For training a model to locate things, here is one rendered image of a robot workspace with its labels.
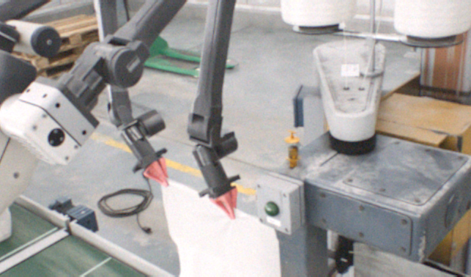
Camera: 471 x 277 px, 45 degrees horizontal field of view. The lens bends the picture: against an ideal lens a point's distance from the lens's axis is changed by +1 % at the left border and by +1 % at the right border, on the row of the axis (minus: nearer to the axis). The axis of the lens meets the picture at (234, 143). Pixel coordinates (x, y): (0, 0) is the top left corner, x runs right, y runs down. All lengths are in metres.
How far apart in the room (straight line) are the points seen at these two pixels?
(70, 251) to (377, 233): 1.89
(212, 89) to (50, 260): 1.51
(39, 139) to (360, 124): 0.58
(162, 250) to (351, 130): 2.26
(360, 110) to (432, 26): 0.20
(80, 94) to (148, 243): 2.27
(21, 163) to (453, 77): 0.95
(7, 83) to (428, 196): 0.79
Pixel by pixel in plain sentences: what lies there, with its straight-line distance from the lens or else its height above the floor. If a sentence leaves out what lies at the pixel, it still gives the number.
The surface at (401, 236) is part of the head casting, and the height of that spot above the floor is 1.28.
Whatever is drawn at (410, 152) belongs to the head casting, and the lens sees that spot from 1.10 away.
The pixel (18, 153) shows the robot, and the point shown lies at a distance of 1.21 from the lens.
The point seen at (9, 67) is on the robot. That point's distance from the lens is 1.18.
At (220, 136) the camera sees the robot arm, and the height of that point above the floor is 1.25.
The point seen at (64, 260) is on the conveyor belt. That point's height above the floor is 0.38.
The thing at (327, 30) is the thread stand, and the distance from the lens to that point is 1.27.
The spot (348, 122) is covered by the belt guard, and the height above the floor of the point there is 1.40.
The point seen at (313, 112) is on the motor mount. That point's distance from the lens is 1.45.
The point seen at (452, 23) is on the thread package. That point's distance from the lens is 1.12.
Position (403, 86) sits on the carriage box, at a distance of 1.45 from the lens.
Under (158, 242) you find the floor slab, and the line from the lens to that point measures 3.28.
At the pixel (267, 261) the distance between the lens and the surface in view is 1.43.
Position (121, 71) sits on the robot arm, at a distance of 1.11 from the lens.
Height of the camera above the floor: 1.83
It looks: 25 degrees down
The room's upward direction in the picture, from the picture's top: 5 degrees counter-clockwise
